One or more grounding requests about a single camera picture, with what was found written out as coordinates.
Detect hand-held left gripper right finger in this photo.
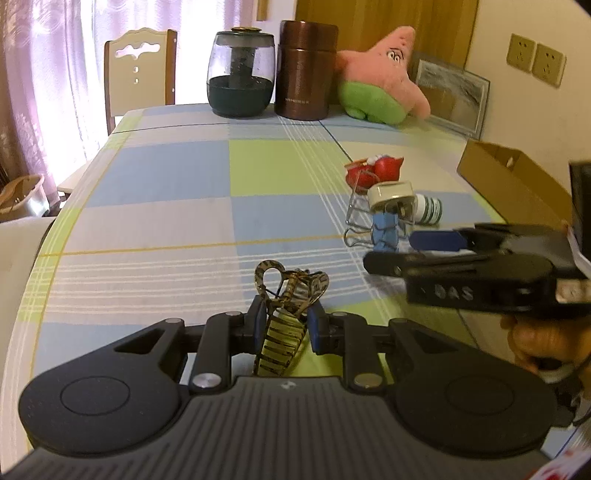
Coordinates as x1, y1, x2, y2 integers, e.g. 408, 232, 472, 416
307, 307, 465, 393

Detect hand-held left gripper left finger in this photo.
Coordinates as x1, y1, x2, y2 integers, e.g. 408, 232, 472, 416
113, 295, 267, 394

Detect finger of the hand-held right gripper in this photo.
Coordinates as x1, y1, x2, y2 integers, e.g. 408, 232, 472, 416
363, 251, 555, 278
409, 224, 571, 254

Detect tortoiseshell hair claw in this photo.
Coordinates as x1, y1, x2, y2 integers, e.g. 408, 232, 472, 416
252, 260, 331, 377

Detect blue binder clip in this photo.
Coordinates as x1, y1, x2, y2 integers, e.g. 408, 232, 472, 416
344, 182, 409, 254

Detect cream plug adapter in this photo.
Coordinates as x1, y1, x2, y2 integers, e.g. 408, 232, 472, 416
367, 181, 416, 224

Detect brown cardboard box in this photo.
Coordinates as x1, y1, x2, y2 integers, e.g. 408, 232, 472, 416
457, 140, 585, 232

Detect person's right hand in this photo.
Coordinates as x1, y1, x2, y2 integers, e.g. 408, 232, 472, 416
502, 315, 583, 374

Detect green white small bottle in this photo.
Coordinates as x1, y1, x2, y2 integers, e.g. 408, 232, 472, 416
413, 194, 444, 226

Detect red toy figure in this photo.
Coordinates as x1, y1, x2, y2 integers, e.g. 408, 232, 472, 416
345, 154, 404, 190

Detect checked tablecloth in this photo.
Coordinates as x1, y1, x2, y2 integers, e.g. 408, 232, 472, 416
11, 104, 561, 402

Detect pink starfish plush toy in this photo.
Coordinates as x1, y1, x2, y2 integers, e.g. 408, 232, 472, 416
336, 25, 431, 125

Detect red white printed fabric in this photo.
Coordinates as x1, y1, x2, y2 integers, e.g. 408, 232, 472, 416
538, 445, 591, 480

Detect brown metal thermos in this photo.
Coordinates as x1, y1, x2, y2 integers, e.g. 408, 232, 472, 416
274, 20, 339, 121

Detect glass jar with dark base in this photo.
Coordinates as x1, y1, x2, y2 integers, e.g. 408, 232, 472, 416
207, 28, 277, 117

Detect cream wooden chair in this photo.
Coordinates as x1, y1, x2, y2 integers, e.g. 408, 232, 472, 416
104, 28, 178, 137

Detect beige basket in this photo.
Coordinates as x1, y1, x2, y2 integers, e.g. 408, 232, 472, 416
0, 174, 47, 224

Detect purple lace curtain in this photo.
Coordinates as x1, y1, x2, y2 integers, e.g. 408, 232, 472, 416
0, 0, 259, 185

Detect grey picture frame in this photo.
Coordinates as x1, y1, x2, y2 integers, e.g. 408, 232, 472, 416
412, 53, 491, 139

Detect tan wall socket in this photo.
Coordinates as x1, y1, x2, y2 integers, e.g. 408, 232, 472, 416
506, 33, 536, 72
532, 44, 566, 88

